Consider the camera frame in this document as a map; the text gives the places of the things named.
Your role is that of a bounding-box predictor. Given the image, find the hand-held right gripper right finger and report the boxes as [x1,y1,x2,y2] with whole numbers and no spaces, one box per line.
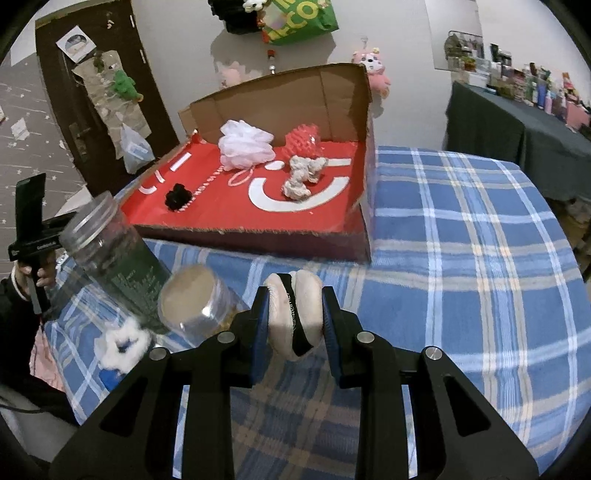
[321,286,541,480]

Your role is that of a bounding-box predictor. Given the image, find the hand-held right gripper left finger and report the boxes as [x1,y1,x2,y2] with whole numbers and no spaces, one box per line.
[48,286,271,480]

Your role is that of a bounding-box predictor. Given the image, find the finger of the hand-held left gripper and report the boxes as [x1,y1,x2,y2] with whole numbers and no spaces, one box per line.
[15,173,47,243]

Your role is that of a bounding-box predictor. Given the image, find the white fluffy scrunchie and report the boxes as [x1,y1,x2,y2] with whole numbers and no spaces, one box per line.
[95,318,153,372]

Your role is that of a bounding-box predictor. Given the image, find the cardboard box red inside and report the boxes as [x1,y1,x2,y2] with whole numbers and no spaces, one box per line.
[119,63,377,265]

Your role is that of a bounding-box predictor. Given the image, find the black scrunchie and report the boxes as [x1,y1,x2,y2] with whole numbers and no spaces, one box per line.
[165,183,195,212]

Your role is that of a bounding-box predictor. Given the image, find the blue tube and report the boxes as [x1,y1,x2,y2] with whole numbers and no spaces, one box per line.
[99,369,127,393]

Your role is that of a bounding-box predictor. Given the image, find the cream crochet cloth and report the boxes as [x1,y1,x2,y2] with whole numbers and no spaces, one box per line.
[281,155,329,201]

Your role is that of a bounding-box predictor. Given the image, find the white mesh bath loofah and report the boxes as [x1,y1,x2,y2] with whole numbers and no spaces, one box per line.
[218,119,274,188]

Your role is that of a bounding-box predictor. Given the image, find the coral foam net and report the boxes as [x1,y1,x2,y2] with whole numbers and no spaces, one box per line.
[283,122,322,160]

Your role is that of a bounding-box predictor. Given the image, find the person's left hand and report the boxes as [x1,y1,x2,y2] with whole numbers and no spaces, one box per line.
[14,263,58,301]

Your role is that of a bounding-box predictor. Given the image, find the small clear plastic jar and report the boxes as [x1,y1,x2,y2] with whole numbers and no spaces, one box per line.
[157,265,245,347]

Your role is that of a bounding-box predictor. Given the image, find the large glass jar metal lid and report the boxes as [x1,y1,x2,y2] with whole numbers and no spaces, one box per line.
[59,191,172,333]

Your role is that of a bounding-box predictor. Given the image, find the dark brown door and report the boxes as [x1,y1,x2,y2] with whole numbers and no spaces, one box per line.
[36,0,181,204]

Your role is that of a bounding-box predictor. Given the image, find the clear plastic bag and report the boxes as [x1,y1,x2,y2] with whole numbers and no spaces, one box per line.
[119,122,155,175]

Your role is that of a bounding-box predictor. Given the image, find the pink cloth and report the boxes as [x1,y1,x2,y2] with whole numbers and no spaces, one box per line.
[30,323,65,393]

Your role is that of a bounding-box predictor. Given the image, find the hanging cloth organizer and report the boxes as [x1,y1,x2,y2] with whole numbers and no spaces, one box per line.
[71,48,153,139]

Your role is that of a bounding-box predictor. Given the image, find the blue plaid blanket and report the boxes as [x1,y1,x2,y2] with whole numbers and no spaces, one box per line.
[44,145,585,480]

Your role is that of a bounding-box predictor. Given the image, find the green plush toy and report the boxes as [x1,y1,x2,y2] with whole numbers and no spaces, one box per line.
[112,69,144,102]

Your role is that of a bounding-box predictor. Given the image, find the paper sheet on door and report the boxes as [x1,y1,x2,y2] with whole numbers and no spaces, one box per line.
[56,25,95,61]

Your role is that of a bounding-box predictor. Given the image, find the pale pink plush toy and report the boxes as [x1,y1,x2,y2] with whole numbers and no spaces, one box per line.
[217,60,245,89]

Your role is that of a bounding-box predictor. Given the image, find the dark covered table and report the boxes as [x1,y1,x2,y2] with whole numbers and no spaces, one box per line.
[445,80,591,204]

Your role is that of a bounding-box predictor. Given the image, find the pink plush toy with flower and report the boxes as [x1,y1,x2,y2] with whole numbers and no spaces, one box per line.
[351,45,392,100]

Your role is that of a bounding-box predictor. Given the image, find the black bag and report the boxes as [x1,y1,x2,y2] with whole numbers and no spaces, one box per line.
[208,0,266,34]

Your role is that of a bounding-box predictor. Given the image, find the green tote bag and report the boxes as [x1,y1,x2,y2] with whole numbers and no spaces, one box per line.
[261,0,340,46]

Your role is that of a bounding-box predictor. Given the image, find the row of cosmetic bottles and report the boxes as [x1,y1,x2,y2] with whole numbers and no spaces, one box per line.
[445,30,591,130]

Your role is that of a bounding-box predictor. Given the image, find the door handle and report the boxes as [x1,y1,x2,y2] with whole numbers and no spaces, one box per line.
[69,122,90,160]

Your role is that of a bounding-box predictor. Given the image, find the wall mirror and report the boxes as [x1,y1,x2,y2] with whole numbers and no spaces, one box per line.
[425,0,485,70]

